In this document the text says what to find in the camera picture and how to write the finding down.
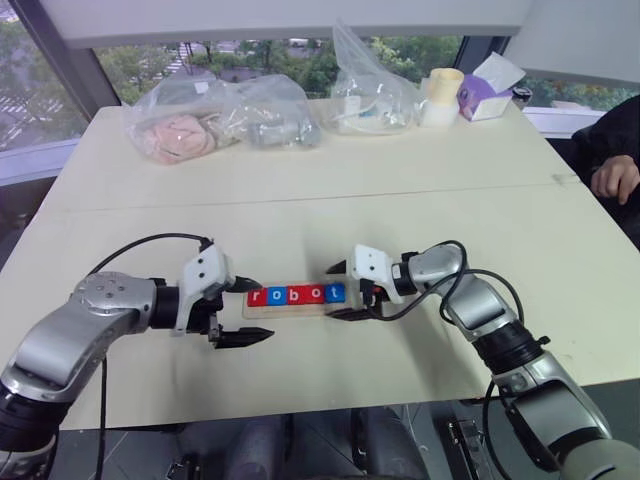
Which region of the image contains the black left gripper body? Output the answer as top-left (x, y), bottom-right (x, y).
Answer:
top-left (189, 277), bottom-right (239, 347)

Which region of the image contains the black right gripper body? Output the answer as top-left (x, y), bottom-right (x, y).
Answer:
top-left (357, 279), bottom-right (390, 320)

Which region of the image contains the wooden letter tray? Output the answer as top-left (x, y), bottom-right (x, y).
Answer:
top-left (241, 286), bottom-right (352, 320)

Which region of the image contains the person's bare hand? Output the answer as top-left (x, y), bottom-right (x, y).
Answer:
top-left (589, 154), bottom-right (640, 205)

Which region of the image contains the pink cloth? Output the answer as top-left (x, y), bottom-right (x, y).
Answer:
top-left (134, 113), bottom-right (219, 164)

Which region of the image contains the clear bag with small parts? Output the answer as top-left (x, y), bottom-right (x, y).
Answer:
top-left (319, 18), bottom-right (427, 138)

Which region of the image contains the white plastic cup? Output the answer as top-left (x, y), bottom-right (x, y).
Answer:
top-left (420, 98), bottom-right (459, 129)

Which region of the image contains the clear bag with pink cloth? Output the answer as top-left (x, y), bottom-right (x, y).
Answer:
top-left (122, 74), bottom-right (324, 167)

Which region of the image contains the cream plastic cup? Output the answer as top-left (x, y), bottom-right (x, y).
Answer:
top-left (426, 67), bottom-right (464, 107)

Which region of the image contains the purple tissue box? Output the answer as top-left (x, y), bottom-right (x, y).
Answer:
top-left (456, 50), bottom-right (527, 123)

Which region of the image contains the person's dark clothing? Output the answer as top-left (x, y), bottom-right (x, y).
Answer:
top-left (569, 94), bottom-right (640, 224)

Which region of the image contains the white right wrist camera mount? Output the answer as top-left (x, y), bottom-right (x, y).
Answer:
top-left (347, 243), bottom-right (407, 305)

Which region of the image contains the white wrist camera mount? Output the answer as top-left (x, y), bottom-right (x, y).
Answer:
top-left (347, 243), bottom-right (407, 305)
top-left (172, 242), bottom-right (237, 337)

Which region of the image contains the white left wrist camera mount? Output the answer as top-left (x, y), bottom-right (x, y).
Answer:
top-left (172, 242), bottom-right (237, 337)

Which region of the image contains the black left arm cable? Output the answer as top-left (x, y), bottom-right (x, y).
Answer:
top-left (87, 231), bottom-right (214, 480)

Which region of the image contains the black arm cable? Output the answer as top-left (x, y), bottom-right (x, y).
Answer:
top-left (87, 231), bottom-right (214, 480)
top-left (377, 240), bottom-right (569, 480)

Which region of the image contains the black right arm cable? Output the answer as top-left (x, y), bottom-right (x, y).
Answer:
top-left (377, 240), bottom-right (569, 480)

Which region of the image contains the black metal bracket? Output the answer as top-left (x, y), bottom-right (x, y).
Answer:
top-left (166, 451), bottom-right (202, 480)
top-left (446, 418), bottom-right (490, 464)

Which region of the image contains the dark window frame post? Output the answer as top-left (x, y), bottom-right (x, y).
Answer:
top-left (456, 33), bottom-right (515, 67)
top-left (8, 0), bottom-right (124, 127)

